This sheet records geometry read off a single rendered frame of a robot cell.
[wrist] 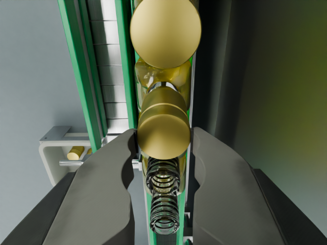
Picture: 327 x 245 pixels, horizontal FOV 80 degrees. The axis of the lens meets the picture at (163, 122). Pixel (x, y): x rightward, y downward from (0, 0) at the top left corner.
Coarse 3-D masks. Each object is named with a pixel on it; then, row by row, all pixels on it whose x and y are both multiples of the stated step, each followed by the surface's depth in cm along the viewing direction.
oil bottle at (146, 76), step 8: (136, 64) 19; (144, 64) 18; (184, 64) 18; (136, 72) 18; (144, 72) 18; (152, 72) 17; (160, 72) 17; (168, 72) 17; (176, 72) 17; (184, 72) 18; (136, 80) 18; (144, 80) 18; (152, 80) 17; (160, 80) 17; (168, 80) 17; (176, 80) 17; (184, 80) 18; (136, 88) 19; (144, 88) 18; (184, 88) 18; (144, 96) 18; (184, 96) 18
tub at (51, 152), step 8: (40, 144) 52; (48, 144) 51; (56, 144) 51; (64, 144) 51; (72, 144) 51; (80, 144) 51; (88, 144) 51; (40, 152) 52; (48, 152) 54; (56, 152) 58; (64, 152) 61; (48, 160) 55; (56, 160) 58; (48, 168) 55; (56, 168) 58; (64, 168) 62; (72, 168) 64; (56, 176) 58
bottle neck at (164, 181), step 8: (152, 160) 17; (160, 160) 17; (168, 160) 17; (176, 160) 18; (152, 168) 16; (160, 168) 16; (168, 168) 16; (176, 168) 17; (152, 176) 16; (160, 176) 18; (168, 176) 18; (176, 176) 16; (152, 184) 17; (160, 184) 18; (168, 184) 17; (176, 184) 16; (160, 192) 17; (168, 192) 17
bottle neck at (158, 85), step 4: (156, 84) 17; (160, 84) 17; (164, 84) 17; (168, 84) 17; (172, 84) 17; (152, 88) 17; (156, 88) 16; (172, 88) 16; (176, 88) 17; (148, 92) 17
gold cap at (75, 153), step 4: (72, 148) 58; (76, 148) 57; (80, 148) 58; (84, 148) 60; (72, 152) 56; (76, 152) 56; (80, 152) 58; (68, 156) 56; (72, 156) 56; (76, 156) 56; (80, 156) 58
